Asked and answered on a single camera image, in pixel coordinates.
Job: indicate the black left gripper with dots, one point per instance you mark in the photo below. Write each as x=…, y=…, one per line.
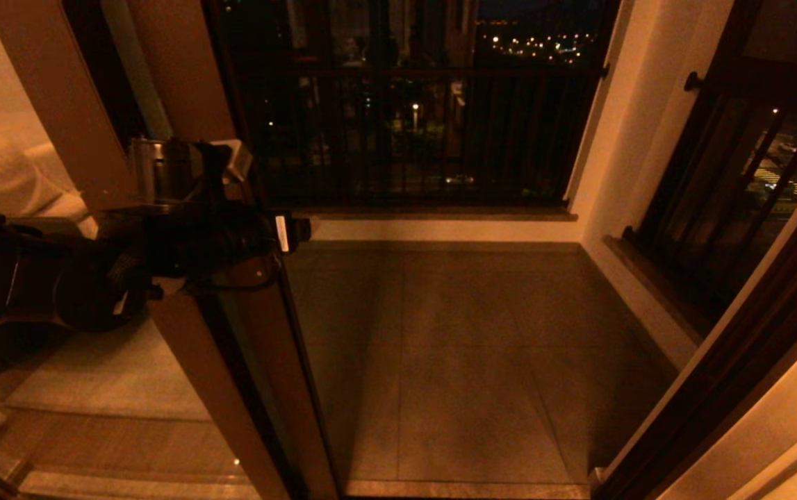
x=231, y=236

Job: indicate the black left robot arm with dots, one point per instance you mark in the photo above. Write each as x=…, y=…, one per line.
x=23, y=278

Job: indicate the brown framed fixed glass panel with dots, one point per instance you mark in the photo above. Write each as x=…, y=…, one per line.
x=58, y=90

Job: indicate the black window guard railing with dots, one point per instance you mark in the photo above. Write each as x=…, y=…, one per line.
x=405, y=69
x=752, y=76

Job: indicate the dark brown door jamb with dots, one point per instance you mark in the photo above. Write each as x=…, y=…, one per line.
x=752, y=333

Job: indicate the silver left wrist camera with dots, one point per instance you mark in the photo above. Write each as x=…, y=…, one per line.
x=238, y=158

